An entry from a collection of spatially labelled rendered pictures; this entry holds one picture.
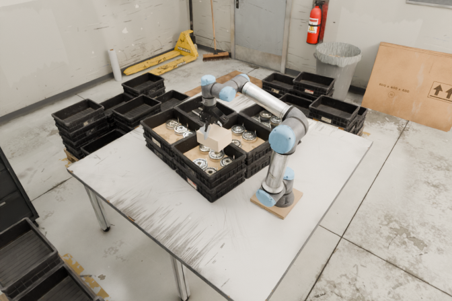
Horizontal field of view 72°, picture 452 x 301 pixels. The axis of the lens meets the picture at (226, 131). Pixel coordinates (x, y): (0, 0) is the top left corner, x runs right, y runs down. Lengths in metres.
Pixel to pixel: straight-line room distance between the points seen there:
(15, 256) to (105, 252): 0.68
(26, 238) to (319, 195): 1.85
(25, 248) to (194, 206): 1.07
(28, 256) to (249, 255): 1.33
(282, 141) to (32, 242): 1.69
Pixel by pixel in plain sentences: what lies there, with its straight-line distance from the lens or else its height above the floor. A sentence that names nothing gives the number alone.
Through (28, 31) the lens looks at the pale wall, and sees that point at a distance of 4.71.
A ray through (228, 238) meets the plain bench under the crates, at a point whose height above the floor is 0.70.
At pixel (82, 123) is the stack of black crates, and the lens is 3.27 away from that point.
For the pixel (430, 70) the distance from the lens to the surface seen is 4.34.
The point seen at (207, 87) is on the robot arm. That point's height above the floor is 1.42.
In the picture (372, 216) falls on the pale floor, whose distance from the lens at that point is 3.01.
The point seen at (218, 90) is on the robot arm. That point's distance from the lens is 1.55.
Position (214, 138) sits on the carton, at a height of 1.13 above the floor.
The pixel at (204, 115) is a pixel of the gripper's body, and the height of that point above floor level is 1.24.
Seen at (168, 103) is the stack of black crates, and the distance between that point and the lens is 3.60.
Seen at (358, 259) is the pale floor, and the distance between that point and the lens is 2.70.
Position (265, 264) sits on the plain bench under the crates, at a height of 0.70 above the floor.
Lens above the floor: 2.14
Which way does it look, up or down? 35 degrees down
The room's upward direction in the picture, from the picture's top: 1 degrees counter-clockwise
